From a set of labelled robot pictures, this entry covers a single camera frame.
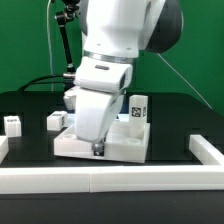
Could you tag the white square tabletop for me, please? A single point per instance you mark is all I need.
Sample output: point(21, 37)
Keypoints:
point(119, 146)

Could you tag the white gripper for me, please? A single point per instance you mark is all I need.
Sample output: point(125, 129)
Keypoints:
point(99, 98)

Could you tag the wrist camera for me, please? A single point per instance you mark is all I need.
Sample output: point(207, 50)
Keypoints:
point(70, 99)

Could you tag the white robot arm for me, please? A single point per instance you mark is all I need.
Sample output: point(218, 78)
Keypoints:
point(117, 30)

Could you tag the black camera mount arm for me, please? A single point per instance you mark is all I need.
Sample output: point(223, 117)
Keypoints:
point(62, 18)

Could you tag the white U-shaped obstacle wall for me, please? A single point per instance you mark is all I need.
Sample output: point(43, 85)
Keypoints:
point(207, 175)

